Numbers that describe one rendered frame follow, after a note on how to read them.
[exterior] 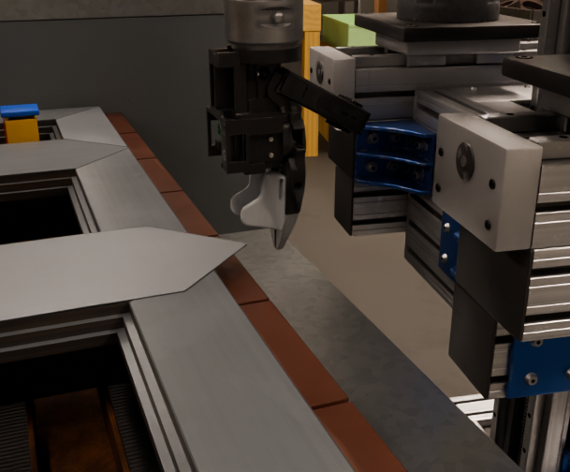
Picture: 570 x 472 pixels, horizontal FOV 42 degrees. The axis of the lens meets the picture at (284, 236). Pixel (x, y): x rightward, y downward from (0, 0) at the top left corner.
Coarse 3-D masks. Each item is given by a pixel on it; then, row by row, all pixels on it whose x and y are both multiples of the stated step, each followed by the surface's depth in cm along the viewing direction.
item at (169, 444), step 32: (0, 128) 132; (0, 192) 102; (32, 192) 103; (64, 192) 104; (96, 224) 85; (32, 320) 64; (64, 320) 65; (96, 320) 65; (128, 320) 65; (0, 352) 62; (32, 352) 63; (64, 352) 64; (128, 352) 62; (160, 384) 55; (160, 416) 52; (160, 448) 51
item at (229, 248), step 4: (216, 240) 80; (220, 240) 80; (224, 240) 80; (228, 240) 80; (220, 244) 79; (224, 244) 79; (228, 244) 79; (232, 244) 79; (236, 244) 79; (240, 244) 79; (244, 244) 79; (220, 248) 78; (224, 248) 78; (228, 248) 78; (232, 248) 78; (236, 248) 78; (240, 248) 78; (224, 252) 77; (228, 252) 77; (232, 252) 77; (236, 252) 77; (228, 256) 76
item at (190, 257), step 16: (160, 240) 80; (176, 240) 80; (192, 240) 80; (208, 240) 80; (176, 256) 76; (192, 256) 76; (208, 256) 76; (224, 256) 76; (176, 272) 72; (192, 272) 72; (208, 272) 72
